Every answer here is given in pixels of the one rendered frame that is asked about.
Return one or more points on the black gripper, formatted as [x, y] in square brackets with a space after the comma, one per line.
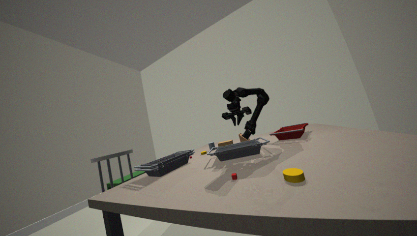
[238, 112]

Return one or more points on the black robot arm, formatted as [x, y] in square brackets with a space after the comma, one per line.
[233, 97]

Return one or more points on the grey cylinder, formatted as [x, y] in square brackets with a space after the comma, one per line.
[211, 145]

